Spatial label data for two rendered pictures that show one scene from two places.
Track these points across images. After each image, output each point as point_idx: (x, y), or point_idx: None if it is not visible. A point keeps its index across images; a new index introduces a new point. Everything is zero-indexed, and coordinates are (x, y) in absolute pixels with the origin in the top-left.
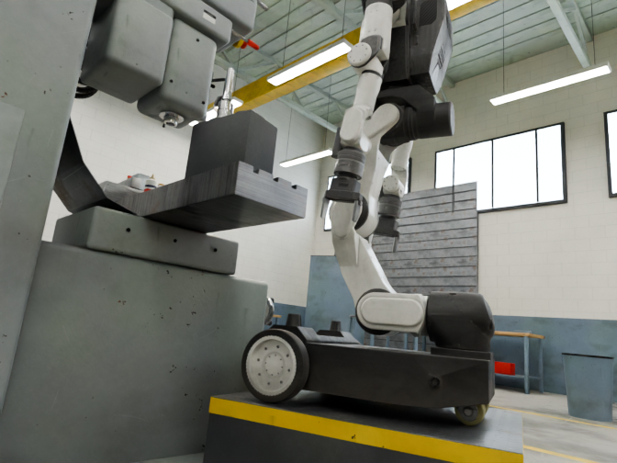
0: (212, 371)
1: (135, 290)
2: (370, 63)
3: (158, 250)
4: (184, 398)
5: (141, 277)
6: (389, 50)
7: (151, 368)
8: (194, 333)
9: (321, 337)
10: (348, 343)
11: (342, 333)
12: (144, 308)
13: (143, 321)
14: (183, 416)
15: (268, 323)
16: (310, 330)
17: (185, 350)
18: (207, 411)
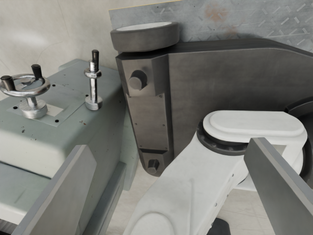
0: (108, 131)
1: (88, 200)
2: None
3: None
4: (114, 133)
5: (83, 206)
6: None
7: (107, 157)
8: (98, 159)
9: (170, 145)
10: (169, 89)
11: (159, 94)
12: (92, 188)
13: (96, 181)
14: (118, 127)
15: (41, 71)
16: (165, 157)
17: (103, 153)
18: (118, 118)
